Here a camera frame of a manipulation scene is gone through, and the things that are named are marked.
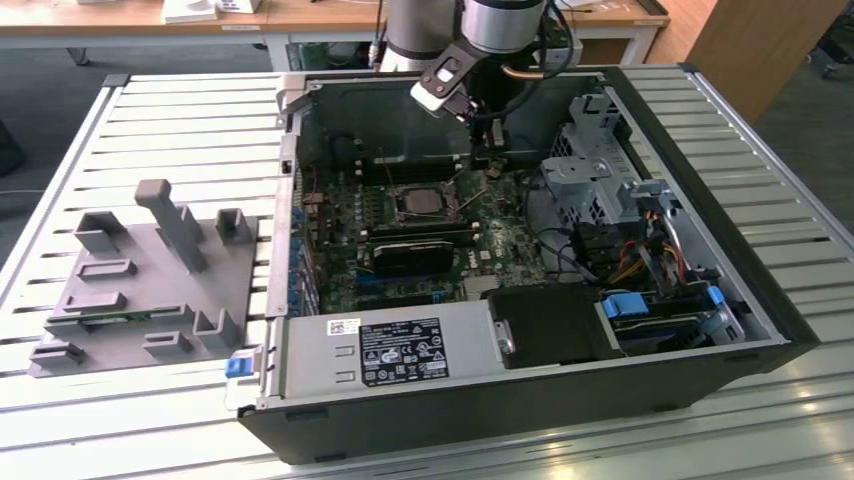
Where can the blue case release latch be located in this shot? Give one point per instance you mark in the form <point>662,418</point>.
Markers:
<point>240,367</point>

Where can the white cardboard box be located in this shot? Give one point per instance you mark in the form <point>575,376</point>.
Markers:
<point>190,12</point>

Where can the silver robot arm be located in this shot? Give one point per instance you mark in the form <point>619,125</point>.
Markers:
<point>421,30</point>

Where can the grey power supply unit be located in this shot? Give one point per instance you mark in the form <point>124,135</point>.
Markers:
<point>321,350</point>

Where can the black graphics card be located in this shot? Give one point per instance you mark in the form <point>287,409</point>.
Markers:
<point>410,260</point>

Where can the wooden cabinet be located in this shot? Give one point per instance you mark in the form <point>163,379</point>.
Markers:
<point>754,40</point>

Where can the silver CPU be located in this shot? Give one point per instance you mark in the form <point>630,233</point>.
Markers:
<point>423,201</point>

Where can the silver chipset heatsink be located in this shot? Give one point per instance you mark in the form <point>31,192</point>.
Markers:
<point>479,289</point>

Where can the CPU socket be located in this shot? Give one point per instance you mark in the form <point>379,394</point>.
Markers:
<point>427,218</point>

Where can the black office chair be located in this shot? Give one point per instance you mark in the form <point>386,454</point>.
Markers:
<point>842,50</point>

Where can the metal locking lever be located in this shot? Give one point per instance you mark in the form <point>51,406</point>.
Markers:
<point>386,167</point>

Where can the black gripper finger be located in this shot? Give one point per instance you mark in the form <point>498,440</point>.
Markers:
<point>501,136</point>
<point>481,145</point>

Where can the black bulky object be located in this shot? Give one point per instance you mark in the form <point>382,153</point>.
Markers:
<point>8,150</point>

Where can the grey parts rack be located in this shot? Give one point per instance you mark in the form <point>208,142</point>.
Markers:
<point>154,300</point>

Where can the hard disk in blue carrier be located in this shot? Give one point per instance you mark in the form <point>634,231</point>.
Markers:
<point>627,305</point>

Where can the clear storage box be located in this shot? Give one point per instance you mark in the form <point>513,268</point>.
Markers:
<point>321,55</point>

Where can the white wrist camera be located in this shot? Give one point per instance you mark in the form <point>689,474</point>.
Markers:
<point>430,97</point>

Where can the black plastic shroud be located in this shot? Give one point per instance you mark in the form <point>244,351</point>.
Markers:
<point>554,325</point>

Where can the black PC case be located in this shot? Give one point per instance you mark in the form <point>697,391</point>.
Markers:
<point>467,430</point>

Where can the blue plastic latch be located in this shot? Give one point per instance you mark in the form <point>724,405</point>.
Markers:
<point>715,296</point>

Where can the metal disk bay cage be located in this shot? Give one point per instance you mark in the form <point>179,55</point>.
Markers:
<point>581,172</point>

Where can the white box blue label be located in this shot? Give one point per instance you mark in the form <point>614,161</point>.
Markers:
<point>243,5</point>

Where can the green motherboard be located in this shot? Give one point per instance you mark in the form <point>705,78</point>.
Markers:
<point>514,270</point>

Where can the green RAM stick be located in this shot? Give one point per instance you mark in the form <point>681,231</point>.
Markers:
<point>139,316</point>

